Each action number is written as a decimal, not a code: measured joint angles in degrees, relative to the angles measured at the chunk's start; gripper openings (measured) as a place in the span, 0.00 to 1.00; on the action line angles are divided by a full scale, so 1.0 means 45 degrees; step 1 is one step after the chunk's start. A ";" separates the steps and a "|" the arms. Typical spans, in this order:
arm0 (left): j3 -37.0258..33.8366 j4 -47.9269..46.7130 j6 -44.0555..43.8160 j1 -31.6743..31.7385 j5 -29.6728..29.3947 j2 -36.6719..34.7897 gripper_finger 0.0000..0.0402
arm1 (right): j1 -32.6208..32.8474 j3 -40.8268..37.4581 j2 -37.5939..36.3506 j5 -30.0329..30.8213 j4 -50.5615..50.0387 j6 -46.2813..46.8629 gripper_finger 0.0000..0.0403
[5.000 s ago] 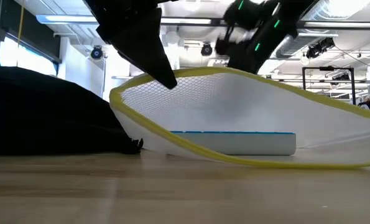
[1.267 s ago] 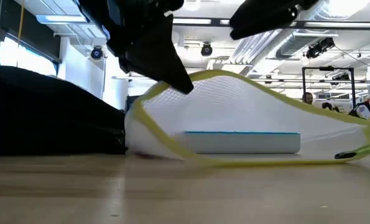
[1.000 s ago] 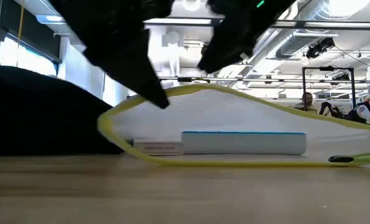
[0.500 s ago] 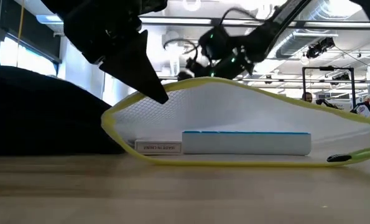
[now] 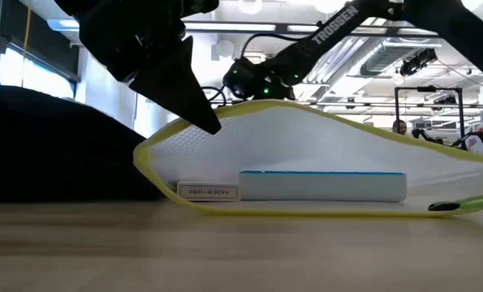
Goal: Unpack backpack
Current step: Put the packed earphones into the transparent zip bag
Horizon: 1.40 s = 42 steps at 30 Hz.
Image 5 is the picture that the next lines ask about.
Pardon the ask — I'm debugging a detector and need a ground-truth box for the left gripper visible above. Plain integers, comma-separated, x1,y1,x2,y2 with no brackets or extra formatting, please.
53,0,223,136

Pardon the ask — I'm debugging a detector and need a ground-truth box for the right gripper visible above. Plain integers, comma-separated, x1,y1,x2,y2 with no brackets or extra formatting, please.
222,55,298,101

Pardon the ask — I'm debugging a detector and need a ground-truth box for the clear mesh pouch green edge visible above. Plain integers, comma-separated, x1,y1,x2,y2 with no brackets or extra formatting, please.
132,98,483,219

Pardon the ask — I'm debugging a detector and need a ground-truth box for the blue white pill organizer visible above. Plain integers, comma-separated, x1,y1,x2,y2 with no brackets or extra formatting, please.
238,170,408,204

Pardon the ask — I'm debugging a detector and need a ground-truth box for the black backpack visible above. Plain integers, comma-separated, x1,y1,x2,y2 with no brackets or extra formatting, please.
0,85,166,204

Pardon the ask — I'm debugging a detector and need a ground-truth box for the person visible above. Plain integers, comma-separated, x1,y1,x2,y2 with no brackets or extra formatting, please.
391,118,408,136

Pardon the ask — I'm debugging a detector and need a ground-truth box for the silver ceiling duct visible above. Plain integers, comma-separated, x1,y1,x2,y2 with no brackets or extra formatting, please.
358,38,443,78

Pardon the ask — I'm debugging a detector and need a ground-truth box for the yellow hanging cord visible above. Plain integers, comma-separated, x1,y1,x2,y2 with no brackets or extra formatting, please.
21,0,33,88

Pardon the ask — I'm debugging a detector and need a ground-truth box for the black overhead camera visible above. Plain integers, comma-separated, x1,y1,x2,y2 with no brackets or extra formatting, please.
399,48,438,78

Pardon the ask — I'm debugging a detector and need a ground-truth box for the black frame stand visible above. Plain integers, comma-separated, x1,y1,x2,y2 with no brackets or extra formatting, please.
394,85,465,141

